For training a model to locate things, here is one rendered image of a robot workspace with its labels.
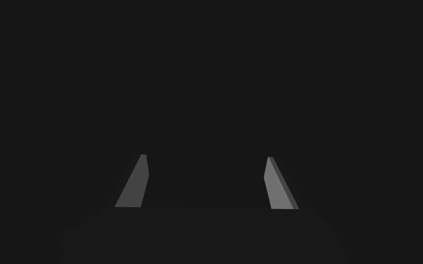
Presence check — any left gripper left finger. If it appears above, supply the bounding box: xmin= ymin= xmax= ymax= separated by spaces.
xmin=106 ymin=154 xmax=150 ymax=208

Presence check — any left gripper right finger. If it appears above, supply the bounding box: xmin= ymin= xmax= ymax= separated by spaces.
xmin=263 ymin=156 xmax=309 ymax=210

